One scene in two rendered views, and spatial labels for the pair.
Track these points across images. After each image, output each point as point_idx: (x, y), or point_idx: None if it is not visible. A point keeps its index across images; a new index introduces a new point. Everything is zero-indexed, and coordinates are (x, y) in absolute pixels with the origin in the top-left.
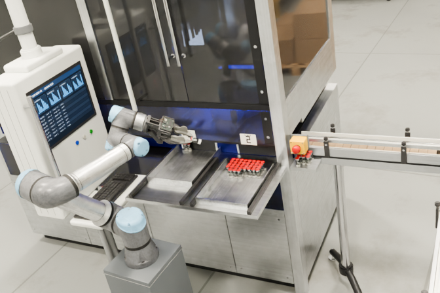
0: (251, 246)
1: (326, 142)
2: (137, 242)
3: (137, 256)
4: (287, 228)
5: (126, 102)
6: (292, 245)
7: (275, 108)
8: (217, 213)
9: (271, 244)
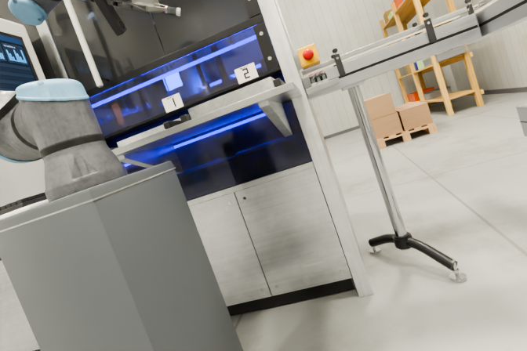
0: (281, 240)
1: (336, 54)
2: (65, 128)
3: (70, 161)
4: (322, 187)
5: (90, 92)
6: (335, 212)
7: (269, 12)
8: (227, 112)
9: (307, 225)
